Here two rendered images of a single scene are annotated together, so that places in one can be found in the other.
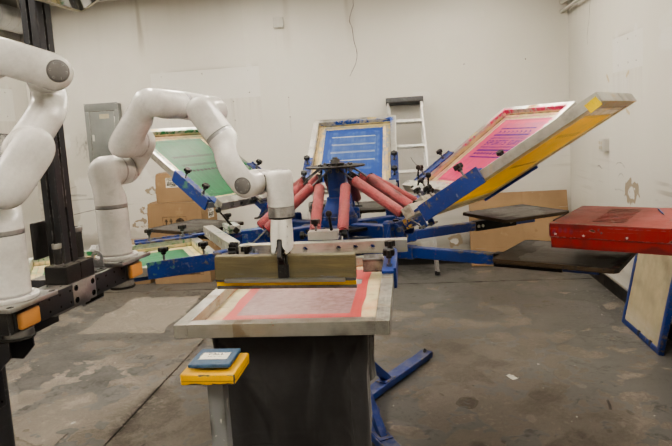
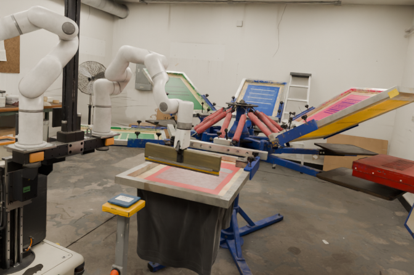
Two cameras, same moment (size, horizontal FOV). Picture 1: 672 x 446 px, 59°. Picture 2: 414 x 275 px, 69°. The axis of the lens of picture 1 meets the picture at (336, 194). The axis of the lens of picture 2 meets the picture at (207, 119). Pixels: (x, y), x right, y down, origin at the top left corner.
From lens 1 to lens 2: 0.32 m
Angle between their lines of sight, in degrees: 11
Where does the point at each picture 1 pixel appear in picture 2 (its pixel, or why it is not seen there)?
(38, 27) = (71, 4)
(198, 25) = (198, 20)
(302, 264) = (190, 156)
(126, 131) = (113, 67)
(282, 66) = (237, 47)
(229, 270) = (151, 151)
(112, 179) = (103, 91)
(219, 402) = (122, 224)
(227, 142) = (161, 81)
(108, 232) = (98, 119)
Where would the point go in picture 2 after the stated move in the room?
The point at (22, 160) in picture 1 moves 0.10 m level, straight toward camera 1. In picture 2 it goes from (40, 73) to (34, 73)
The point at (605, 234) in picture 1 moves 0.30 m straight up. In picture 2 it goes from (387, 175) to (397, 121)
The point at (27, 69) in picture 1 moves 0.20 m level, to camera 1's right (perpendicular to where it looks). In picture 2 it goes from (51, 25) to (95, 28)
